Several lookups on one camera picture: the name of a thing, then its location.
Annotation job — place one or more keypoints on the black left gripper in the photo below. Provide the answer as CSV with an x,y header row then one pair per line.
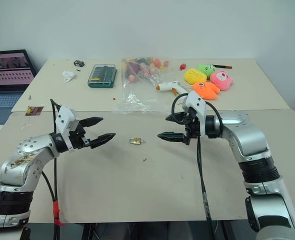
x,y
78,140

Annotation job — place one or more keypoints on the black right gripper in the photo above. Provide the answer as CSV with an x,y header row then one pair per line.
x,y
196,127

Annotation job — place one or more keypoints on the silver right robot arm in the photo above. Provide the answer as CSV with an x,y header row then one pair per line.
x,y
250,135

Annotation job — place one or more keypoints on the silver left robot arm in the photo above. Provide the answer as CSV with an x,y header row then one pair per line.
x,y
27,160

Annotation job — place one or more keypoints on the small brass padlock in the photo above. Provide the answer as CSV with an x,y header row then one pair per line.
x,y
135,141

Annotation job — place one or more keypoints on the white hot glue gun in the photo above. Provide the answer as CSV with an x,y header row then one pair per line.
x,y
168,85

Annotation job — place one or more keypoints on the small red scrap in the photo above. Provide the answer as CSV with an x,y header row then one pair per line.
x,y
144,160

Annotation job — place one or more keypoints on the orange plush toy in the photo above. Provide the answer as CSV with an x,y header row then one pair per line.
x,y
205,90

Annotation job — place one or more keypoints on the yellow plush toy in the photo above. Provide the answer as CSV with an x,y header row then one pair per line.
x,y
194,75

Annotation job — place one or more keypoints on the green screwdriver bit case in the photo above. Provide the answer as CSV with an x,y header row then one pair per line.
x,y
102,76

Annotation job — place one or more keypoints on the clear bag of toy fruit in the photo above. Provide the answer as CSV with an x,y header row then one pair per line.
x,y
137,82

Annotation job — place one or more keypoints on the small red toy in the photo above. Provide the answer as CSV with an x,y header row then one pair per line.
x,y
183,66

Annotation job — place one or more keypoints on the crumpled white tissue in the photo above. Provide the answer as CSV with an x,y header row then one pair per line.
x,y
68,75

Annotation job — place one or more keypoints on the green plush toy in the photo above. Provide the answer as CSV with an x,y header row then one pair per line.
x,y
206,69

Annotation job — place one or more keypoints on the pink plush toy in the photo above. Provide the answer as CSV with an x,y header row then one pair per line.
x,y
222,80

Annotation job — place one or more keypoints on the small snack packet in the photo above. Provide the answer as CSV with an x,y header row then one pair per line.
x,y
34,110

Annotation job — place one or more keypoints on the small black box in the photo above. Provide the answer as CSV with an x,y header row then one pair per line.
x,y
79,63

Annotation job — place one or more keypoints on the open laptop computer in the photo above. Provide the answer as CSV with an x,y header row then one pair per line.
x,y
7,75

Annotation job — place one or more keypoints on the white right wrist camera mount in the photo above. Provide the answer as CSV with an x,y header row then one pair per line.
x,y
194,101

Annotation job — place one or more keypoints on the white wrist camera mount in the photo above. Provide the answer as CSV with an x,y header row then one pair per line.
x,y
194,101
63,120

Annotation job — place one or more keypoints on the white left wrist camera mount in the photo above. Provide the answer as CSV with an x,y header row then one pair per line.
x,y
63,120

